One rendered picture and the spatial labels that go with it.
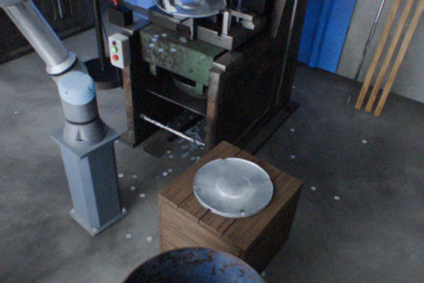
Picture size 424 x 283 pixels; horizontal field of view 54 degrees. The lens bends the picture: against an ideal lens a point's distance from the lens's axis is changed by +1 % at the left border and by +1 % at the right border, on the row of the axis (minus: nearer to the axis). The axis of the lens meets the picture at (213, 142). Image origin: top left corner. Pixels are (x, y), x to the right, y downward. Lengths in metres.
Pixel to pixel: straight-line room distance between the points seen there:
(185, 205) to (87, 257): 0.52
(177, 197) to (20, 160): 1.03
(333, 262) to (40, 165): 1.44
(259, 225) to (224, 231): 0.12
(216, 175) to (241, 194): 0.14
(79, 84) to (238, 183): 0.65
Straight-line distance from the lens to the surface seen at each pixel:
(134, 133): 2.18
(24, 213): 2.01
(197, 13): 1.72
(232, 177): 1.54
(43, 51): 1.54
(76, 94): 1.45
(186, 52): 1.77
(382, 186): 2.25
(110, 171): 1.68
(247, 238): 1.38
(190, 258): 1.22
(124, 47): 1.88
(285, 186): 1.57
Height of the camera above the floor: 1.44
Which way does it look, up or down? 40 degrees down
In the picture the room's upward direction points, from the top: 4 degrees clockwise
